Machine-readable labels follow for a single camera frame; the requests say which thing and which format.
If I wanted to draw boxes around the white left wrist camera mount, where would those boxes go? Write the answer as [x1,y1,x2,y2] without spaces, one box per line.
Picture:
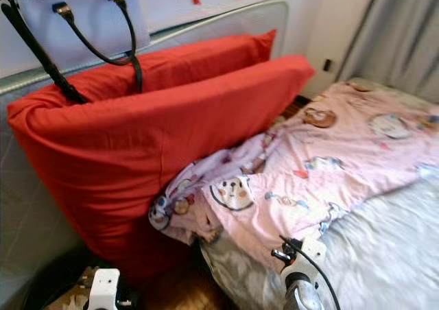
[89,269,121,310]

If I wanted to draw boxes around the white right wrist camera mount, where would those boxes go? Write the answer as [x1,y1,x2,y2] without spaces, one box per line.
[281,238,327,278]

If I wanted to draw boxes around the pink cartoon quilt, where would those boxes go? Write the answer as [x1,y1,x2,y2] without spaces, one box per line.
[149,80,439,273]

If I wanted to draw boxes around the black waste bin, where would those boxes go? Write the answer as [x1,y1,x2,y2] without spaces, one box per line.
[21,252,138,310]

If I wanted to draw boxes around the red folded mattress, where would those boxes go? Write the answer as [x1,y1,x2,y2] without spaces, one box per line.
[7,29,316,280]

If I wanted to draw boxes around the grey curtain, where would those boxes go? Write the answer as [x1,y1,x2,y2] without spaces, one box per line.
[340,0,439,104]

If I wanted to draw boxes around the bed with grey floral sheet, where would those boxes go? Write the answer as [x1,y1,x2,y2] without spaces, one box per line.
[199,77,439,310]

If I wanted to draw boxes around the brown cardboard piece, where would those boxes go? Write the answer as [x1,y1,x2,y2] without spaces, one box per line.
[65,267,100,310]

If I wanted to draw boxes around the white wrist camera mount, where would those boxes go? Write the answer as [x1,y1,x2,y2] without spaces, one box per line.
[281,238,327,278]
[89,269,121,310]

